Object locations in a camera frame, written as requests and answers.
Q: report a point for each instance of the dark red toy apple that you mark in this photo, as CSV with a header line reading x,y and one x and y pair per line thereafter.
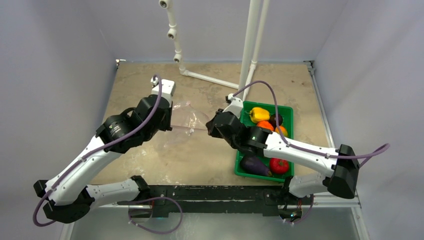
x,y
276,120

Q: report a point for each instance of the yellow toy bell pepper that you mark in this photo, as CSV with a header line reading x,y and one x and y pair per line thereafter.
x,y
258,114

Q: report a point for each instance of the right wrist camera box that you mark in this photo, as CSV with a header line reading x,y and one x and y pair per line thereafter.
x,y
235,105

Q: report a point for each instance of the clear zip top bag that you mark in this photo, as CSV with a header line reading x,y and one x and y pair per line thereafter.
x,y
186,121

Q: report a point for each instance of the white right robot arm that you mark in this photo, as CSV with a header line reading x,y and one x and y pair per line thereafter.
x,y
337,168

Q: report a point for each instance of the white PVC pipe frame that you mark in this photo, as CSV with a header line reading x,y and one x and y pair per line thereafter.
x,y
257,16

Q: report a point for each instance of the purple toy eggplant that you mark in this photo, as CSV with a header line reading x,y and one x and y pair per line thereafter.
x,y
253,165

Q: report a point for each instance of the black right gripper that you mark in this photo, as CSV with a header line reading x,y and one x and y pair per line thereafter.
x,y
216,124

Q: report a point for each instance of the green plastic tray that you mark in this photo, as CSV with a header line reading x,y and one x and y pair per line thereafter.
x,y
288,123

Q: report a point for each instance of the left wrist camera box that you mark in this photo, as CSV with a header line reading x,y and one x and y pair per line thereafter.
x,y
168,88

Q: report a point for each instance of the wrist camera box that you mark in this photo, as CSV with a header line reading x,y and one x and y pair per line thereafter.
x,y
168,88
235,105

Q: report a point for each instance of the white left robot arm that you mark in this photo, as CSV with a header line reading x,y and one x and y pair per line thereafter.
x,y
69,196

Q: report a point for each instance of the red toy tomato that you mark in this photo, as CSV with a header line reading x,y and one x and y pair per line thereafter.
x,y
279,166

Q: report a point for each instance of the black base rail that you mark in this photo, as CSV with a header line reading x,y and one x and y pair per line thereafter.
x,y
267,200

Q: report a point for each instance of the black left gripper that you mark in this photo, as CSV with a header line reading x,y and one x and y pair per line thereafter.
x,y
167,125

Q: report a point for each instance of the toy peach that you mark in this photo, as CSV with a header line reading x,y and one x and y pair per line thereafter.
x,y
281,130

